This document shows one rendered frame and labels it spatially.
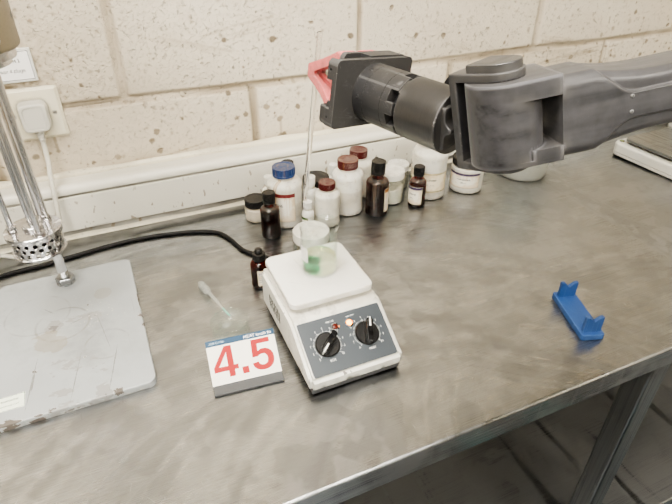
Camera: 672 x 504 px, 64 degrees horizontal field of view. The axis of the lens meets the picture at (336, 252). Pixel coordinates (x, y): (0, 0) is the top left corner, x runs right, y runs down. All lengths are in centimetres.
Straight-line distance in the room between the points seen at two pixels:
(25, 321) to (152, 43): 49
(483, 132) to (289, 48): 68
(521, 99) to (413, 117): 10
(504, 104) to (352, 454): 41
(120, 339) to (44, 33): 49
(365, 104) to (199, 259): 52
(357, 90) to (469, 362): 40
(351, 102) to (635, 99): 24
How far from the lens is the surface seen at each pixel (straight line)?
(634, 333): 89
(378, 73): 53
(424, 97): 49
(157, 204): 107
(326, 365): 69
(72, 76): 102
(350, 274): 74
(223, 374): 72
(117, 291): 90
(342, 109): 54
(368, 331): 69
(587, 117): 46
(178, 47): 102
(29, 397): 78
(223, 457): 66
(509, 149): 44
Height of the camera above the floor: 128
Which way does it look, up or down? 34 degrees down
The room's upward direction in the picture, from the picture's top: straight up
